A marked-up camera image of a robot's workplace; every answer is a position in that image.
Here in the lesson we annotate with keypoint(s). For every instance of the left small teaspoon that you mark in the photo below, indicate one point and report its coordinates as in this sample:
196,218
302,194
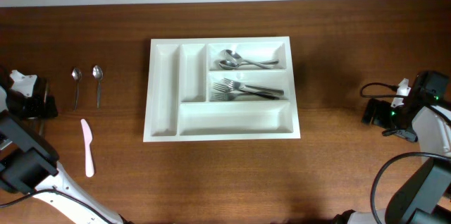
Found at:
77,76

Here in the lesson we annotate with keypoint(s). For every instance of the right small teaspoon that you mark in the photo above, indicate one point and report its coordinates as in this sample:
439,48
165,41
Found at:
98,75

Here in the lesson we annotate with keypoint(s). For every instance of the white plastic butter knife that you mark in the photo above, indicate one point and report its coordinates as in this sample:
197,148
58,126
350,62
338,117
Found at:
87,136

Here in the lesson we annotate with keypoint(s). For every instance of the large silver spoon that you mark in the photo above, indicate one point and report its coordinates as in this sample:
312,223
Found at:
236,58
229,65

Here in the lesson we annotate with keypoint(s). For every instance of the silver fork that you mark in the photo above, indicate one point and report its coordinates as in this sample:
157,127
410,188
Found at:
222,88
242,86
233,96

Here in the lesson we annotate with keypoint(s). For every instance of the white plastic cutlery tray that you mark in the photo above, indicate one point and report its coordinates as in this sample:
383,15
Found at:
181,74

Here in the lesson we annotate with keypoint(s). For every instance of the small teaspoon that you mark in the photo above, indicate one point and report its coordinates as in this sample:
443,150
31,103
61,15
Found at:
98,75
77,76

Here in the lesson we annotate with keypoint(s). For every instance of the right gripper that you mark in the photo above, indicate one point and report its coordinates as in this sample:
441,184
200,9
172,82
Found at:
373,113

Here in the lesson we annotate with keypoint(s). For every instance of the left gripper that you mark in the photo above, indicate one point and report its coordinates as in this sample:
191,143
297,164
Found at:
47,106

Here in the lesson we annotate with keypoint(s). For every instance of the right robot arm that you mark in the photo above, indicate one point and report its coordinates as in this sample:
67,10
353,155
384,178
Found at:
418,113

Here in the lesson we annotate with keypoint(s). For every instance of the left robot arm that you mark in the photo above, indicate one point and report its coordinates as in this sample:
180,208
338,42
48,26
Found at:
32,166

